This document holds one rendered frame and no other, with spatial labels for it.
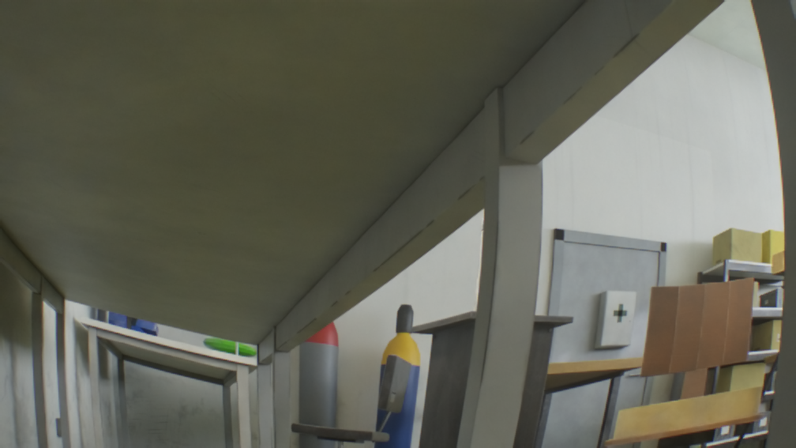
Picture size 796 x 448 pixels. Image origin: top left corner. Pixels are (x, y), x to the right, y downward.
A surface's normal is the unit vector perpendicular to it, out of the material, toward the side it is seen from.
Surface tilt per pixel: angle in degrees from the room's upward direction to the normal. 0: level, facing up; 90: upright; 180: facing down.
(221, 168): 180
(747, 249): 90
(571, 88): 90
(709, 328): 90
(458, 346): 90
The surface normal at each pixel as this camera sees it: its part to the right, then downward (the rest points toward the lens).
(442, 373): -0.92, -0.15
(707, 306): -0.44, -0.24
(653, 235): 0.20, -0.22
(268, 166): -0.07, 0.97
